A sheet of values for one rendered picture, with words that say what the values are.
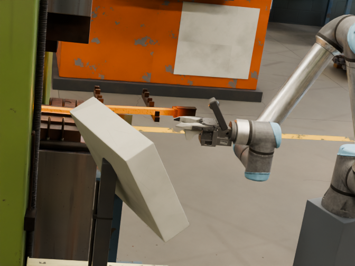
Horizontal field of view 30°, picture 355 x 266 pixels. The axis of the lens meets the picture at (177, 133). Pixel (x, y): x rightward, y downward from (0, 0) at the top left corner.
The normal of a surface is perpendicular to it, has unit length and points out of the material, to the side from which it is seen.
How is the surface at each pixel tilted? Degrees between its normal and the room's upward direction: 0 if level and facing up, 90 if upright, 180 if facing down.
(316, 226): 90
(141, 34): 90
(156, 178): 90
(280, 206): 0
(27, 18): 90
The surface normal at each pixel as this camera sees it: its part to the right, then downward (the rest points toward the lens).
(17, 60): 0.11, 0.36
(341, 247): 0.52, 0.36
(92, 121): -0.32, -0.76
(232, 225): 0.13, -0.93
